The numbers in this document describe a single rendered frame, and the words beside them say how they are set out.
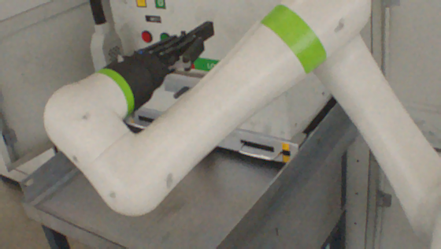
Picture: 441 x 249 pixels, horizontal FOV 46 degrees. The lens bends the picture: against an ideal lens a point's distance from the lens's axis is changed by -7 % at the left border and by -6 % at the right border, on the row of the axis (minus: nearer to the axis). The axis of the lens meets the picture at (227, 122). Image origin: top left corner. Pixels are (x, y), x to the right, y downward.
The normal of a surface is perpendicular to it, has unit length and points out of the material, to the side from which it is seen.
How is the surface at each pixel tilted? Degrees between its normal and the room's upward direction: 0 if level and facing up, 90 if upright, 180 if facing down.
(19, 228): 0
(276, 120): 90
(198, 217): 0
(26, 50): 90
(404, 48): 90
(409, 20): 90
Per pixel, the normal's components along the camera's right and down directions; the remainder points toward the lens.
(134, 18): -0.52, 0.48
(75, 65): 0.72, 0.28
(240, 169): -0.11, -0.86
